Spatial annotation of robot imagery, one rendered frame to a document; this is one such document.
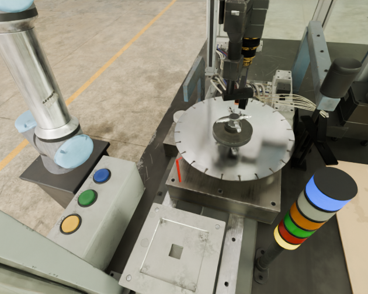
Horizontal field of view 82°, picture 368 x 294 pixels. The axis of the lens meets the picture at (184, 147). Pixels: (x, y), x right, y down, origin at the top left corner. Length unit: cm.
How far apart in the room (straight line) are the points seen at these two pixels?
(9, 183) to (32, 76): 169
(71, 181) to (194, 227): 52
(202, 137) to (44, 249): 43
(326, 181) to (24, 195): 198
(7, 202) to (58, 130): 148
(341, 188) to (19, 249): 36
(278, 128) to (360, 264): 40
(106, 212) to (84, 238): 7
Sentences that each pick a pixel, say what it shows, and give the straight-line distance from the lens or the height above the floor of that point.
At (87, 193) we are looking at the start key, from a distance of 61.
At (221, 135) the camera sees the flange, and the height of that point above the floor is 96.
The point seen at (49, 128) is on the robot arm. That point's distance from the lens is 67.
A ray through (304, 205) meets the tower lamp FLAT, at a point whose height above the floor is 111.
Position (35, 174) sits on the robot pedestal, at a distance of 99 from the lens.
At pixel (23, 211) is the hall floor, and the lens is 198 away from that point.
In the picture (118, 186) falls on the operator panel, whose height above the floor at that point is 90.
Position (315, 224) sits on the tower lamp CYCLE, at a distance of 35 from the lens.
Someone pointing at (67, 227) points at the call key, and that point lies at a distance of 60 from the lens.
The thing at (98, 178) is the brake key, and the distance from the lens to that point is 63.
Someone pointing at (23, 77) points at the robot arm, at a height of 115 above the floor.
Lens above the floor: 138
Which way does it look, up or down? 49 degrees down
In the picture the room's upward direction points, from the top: 6 degrees counter-clockwise
